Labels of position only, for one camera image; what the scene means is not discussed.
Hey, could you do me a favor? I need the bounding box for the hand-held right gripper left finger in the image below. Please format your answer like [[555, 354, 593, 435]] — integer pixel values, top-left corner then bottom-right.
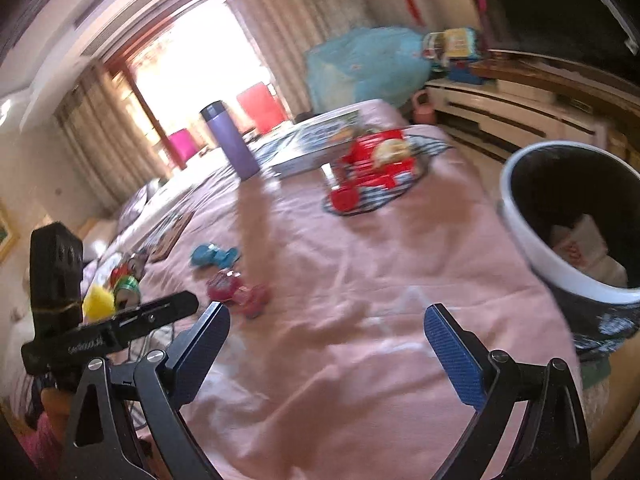
[[59, 301, 232, 480]]

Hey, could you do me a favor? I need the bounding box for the red chair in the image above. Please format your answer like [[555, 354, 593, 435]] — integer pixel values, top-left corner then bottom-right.
[[236, 81, 291, 136]]

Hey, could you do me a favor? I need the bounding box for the person's left forearm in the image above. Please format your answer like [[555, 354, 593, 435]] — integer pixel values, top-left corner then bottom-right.
[[20, 387, 76, 466]]

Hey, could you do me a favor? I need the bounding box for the pink rod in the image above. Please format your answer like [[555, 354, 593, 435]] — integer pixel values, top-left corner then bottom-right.
[[467, 0, 493, 41]]

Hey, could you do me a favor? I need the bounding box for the small red plastic cup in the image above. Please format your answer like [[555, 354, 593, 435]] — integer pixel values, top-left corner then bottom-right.
[[329, 186, 362, 213]]

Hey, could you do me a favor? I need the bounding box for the blue dust cover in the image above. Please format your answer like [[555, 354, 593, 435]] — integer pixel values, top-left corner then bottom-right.
[[305, 26, 431, 108]]

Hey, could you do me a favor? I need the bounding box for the pink watering can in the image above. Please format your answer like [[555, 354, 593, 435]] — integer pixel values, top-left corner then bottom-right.
[[411, 91, 440, 126]]

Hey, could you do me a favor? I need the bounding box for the picture book box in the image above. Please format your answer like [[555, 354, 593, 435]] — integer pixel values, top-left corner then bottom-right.
[[270, 107, 363, 181]]

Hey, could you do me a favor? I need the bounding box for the checked pillow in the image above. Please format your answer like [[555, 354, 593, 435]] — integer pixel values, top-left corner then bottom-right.
[[117, 177, 166, 221]]

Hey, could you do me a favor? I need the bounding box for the yellow green activity toy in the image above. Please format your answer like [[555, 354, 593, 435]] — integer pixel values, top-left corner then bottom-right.
[[440, 27, 481, 58]]

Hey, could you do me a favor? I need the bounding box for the ceiling air vent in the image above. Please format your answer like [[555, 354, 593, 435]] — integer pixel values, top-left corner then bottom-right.
[[75, 0, 151, 26]]

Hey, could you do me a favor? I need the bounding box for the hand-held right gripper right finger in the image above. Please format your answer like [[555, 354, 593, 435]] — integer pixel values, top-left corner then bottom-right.
[[423, 303, 593, 480]]

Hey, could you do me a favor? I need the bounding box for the white bin with black bag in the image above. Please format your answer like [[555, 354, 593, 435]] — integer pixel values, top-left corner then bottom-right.
[[497, 141, 640, 361]]

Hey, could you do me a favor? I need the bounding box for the green can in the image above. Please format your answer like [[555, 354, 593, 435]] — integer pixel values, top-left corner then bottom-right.
[[111, 276, 143, 311]]

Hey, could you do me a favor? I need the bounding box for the red snack bag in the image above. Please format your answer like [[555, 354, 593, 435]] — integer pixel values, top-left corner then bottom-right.
[[332, 127, 418, 191]]

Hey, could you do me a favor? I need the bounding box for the black television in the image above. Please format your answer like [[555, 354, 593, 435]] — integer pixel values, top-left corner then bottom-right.
[[470, 0, 640, 56]]

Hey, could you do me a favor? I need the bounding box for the wooden balcony door frame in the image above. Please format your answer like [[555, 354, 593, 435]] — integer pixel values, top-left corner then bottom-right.
[[102, 0, 261, 171]]

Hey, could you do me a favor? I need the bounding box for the blue plastic wrapper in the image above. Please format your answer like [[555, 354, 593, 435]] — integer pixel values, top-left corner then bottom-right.
[[189, 244, 241, 270]]

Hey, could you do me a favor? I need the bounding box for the dark checked cloth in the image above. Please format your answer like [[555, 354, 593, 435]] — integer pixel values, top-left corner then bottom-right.
[[322, 135, 453, 216]]

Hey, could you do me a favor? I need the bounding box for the beige patterned curtain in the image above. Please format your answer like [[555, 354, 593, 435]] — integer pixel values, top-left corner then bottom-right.
[[52, 65, 171, 211], [222, 0, 396, 116]]

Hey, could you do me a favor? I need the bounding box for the pink chair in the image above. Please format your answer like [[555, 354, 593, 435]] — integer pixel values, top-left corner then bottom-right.
[[167, 129, 196, 168]]

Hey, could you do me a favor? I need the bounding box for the wooden board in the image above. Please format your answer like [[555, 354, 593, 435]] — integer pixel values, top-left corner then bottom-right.
[[150, 210, 193, 263]]

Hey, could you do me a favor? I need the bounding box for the purple thermos bottle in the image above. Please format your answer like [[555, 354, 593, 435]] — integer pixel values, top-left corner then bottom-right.
[[200, 101, 261, 181]]

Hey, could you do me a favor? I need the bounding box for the white ring toy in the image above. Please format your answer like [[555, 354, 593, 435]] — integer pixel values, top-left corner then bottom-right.
[[422, 32, 446, 58]]

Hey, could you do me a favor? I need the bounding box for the white television cabinet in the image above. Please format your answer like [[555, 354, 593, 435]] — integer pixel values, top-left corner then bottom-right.
[[425, 75, 640, 161]]

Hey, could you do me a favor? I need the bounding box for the yellow ribbed plastic piece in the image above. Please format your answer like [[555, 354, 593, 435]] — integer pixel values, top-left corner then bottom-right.
[[82, 284, 116, 321]]

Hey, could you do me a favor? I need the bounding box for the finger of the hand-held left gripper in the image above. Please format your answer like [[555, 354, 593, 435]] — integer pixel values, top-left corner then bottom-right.
[[127, 290, 199, 333]]

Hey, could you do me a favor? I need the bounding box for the blue toy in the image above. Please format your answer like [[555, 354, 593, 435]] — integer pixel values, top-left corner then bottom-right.
[[447, 62, 486, 86]]

